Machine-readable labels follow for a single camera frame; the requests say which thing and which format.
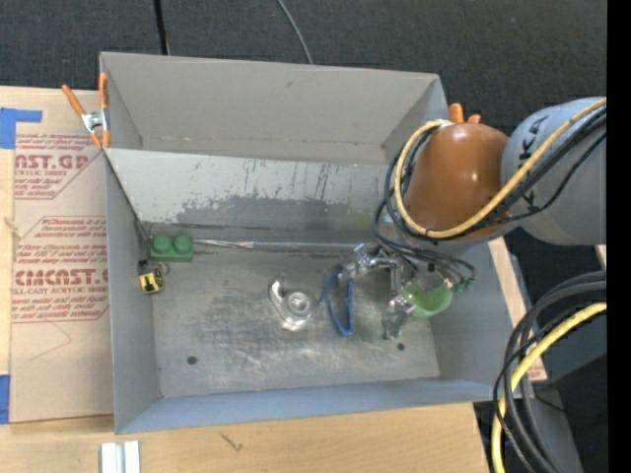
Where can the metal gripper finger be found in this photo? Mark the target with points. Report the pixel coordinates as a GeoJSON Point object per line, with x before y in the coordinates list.
{"type": "Point", "coordinates": [394, 316]}
{"type": "Point", "coordinates": [359, 264]}

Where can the green cup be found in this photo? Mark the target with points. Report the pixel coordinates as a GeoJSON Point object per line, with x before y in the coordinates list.
{"type": "Point", "coordinates": [428, 301]}

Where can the clear glass thing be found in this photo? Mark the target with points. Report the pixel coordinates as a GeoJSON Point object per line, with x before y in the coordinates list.
{"type": "Point", "coordinates": [294, 306]}

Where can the grey metal bin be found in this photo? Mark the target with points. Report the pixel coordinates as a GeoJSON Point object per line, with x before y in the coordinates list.
{"type": "Point", "coordinates": [246, 362]}

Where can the green toy brick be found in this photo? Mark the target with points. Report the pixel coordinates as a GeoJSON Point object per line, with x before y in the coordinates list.
{"type": "Point", "coordinates": [171, 248]}

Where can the yellow and black small tool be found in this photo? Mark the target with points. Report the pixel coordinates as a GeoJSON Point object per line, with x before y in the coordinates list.
{"type": "Point", "coordinates": [150, 283]}

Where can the brown cardboard board red print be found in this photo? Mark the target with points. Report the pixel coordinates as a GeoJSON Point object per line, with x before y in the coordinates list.
{"type": "Point", "coordinates": [59, 353]}

